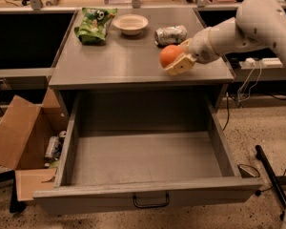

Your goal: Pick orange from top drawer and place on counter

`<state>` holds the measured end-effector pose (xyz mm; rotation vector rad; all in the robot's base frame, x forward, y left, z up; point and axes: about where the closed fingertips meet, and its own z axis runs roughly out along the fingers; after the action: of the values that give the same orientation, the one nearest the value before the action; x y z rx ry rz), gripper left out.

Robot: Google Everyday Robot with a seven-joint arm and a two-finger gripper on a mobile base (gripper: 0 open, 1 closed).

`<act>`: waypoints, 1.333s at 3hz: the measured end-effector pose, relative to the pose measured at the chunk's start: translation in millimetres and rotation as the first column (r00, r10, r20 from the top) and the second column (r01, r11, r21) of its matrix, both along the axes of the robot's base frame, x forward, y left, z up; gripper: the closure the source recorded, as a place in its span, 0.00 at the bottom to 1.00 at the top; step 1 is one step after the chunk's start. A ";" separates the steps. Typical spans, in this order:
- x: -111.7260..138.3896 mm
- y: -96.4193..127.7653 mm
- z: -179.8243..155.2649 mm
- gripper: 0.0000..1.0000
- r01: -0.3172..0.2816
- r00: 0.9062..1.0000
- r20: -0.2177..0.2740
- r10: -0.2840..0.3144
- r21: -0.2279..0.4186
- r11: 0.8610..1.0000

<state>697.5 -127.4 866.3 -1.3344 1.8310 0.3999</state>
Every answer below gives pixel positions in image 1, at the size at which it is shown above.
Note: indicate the black drawer handle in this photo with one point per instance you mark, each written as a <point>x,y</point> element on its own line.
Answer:
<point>150,201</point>

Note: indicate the black pole on floor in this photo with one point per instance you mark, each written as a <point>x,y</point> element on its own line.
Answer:
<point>260,155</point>

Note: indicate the grey cabinet counter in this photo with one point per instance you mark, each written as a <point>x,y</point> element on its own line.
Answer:
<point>132,61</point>

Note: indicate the bottle in cardboard box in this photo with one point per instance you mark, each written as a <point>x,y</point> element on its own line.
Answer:
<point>52,147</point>

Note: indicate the green chip bag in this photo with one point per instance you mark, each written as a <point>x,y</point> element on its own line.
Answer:
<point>94,25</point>

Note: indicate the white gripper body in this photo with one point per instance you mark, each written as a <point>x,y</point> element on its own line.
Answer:
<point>200,46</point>

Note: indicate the brown cardboard box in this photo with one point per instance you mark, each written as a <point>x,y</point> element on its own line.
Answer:
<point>25,133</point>

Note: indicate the white power strip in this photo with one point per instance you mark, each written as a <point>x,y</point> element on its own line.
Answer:
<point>267,63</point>

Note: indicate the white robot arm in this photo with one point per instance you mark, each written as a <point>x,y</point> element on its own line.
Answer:
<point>258,24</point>

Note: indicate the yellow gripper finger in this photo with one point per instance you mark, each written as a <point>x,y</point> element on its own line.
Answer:
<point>183,63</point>
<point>184,46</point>

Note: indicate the orange fruit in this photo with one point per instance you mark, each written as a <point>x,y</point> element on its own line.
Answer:
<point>169,54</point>

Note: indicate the white bowl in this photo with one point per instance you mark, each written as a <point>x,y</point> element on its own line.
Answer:
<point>131,24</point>

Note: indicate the crushed silver soda can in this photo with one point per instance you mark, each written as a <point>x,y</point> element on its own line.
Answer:
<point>170,35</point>

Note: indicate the grey open drawer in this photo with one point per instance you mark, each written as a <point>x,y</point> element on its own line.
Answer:
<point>146,143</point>

